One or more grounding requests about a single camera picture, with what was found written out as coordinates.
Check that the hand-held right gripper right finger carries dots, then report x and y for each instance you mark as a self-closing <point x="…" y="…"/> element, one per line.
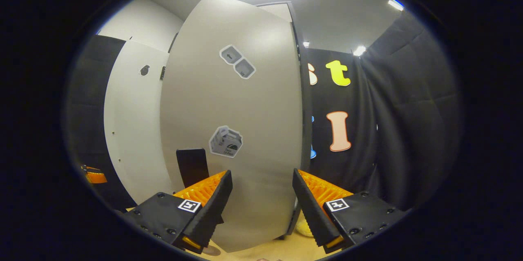
<point x="310" y="208"/>

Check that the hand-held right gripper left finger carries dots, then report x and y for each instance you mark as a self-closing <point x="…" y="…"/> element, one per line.
<point x="214" y="208"/>

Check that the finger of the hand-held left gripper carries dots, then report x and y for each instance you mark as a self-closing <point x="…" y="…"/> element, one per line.
<point x="96" y="177"/>

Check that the grey cabinet door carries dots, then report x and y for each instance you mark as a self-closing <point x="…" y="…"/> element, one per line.
<point x="245" y="110"/>
<point x="135" y="130"/>

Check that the grey cabinet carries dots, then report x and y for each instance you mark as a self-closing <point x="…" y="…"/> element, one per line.
<point x="282" y="11"/>

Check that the yellow plush toy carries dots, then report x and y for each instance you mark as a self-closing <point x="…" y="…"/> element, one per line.
<point x="304" y="228"/>

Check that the black backdrop cloth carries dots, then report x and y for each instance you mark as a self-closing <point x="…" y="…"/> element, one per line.
<point x="408" y="110"/>

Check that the long ceiling light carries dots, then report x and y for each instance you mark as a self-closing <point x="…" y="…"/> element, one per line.
<point x="395" y="3"/>

